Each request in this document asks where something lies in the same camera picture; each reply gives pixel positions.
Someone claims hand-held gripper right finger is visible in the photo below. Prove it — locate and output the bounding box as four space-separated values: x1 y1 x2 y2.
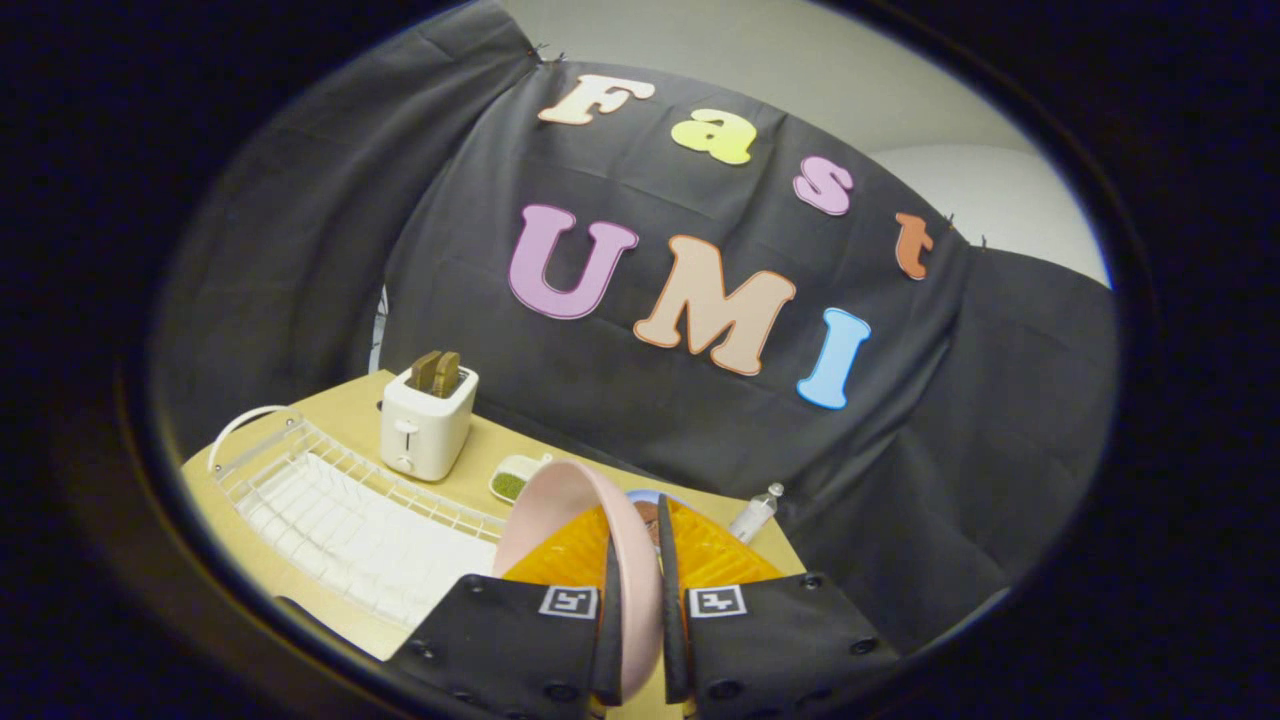
657 495 901 720

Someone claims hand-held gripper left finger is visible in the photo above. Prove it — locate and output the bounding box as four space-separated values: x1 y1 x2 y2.
385 505 625 720

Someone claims pink plate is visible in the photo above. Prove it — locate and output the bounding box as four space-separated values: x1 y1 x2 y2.
492 459 665 704

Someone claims white wire dish rack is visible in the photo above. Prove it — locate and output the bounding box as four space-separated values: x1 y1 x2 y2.
207 404 508 631

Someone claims white dish of green powder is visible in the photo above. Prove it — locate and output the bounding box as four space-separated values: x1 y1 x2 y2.
489 453 553 505

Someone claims blue bowl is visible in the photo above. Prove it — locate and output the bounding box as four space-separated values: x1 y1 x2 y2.
626 489 691 547

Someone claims clear plastic bottle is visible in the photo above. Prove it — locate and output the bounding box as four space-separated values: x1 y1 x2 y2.
729 483 786 545

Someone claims white toaster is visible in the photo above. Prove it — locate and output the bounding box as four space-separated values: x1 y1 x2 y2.
379 365 480 483

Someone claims black backdrop cloth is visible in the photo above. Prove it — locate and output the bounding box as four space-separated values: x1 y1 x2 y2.
152 0 1119 658

